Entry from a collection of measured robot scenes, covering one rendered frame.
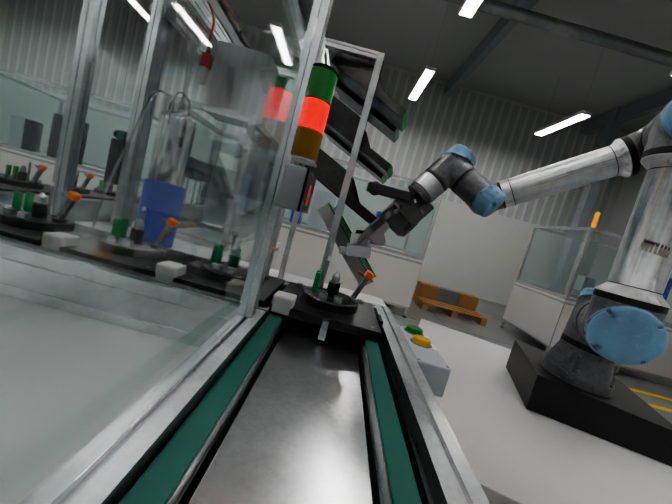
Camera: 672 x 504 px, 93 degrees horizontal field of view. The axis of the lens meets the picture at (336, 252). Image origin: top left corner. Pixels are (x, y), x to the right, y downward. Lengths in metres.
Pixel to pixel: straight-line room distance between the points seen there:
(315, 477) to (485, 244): 9.98
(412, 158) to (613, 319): 9.02
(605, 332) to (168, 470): 0.75
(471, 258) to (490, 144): 3.26
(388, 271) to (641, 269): 4.15
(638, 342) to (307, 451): 0.64
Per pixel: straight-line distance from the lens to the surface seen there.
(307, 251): 4.74
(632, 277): 0.85
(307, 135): 0.57
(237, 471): 0.39
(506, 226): 10.49
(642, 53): 7.61
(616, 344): 0.83
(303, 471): 0.40
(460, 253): 10.00
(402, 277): 4.87
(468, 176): 0.86
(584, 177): 1.00
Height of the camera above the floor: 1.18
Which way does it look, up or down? 6 degrees down
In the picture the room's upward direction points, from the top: 15 degrees clockwise
